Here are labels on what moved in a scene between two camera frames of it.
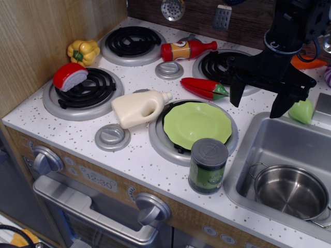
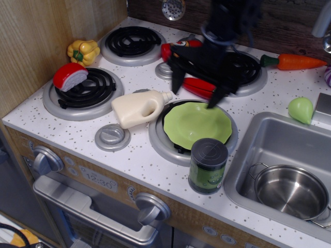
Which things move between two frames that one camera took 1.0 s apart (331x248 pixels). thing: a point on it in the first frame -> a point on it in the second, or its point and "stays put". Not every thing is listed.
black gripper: (276, 73) -> (206, 61)
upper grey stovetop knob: (169, 71) stays put
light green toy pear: (302, 111) stays put
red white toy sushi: (69, 75) stays put
